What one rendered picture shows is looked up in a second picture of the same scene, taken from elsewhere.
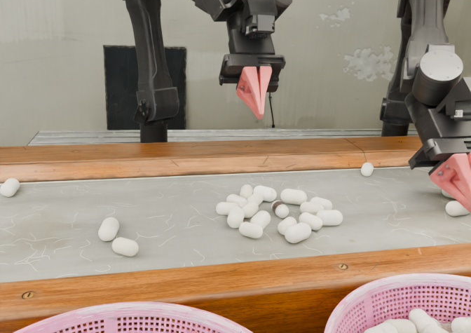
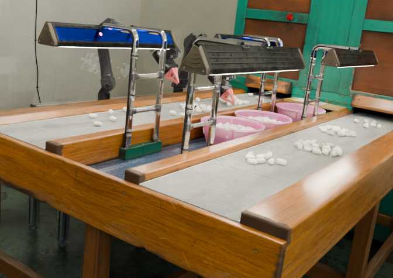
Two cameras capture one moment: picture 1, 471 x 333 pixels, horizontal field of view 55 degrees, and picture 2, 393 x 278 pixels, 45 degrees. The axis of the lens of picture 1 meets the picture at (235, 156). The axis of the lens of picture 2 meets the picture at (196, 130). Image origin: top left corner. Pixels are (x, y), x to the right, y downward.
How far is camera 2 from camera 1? 185 cm
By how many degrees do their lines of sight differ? 42
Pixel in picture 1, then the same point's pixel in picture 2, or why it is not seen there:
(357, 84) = (88, 75)
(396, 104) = (181, 80)
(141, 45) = (104, 59)
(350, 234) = not seen: hidden behind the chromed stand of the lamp
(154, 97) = (112, 81)
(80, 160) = not seen: hidden behind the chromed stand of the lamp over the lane
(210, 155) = not seen: hidden behind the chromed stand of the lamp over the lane
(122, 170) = (141, 104)
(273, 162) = (173, 99)
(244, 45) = (168, 61)
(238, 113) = (16, 100)
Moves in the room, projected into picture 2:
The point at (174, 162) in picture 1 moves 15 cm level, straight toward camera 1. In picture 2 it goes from (152, 100) to (174, 107)
